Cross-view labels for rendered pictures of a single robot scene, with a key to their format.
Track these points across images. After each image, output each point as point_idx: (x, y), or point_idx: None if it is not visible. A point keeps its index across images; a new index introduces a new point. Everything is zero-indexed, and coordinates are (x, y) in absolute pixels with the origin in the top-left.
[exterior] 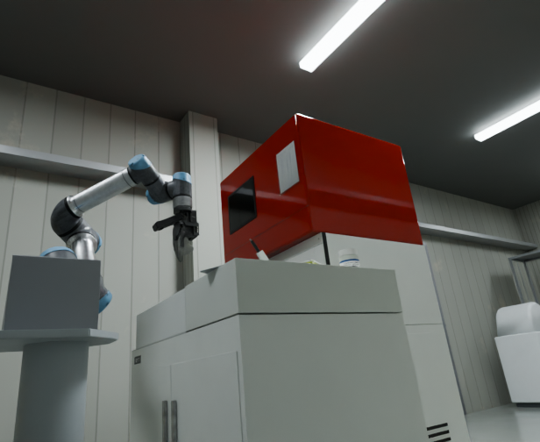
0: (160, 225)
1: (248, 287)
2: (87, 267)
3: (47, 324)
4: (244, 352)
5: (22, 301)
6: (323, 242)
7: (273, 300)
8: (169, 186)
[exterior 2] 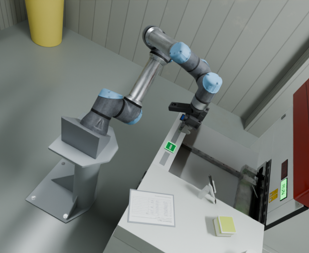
0: (171, 110)
1: (121, 234)
2: (92, 137)
3: (76, 146)
4: (110, 241)
5: (66, 134)
6: (296, 211)
7: (134, 245)
8: (198, 82)
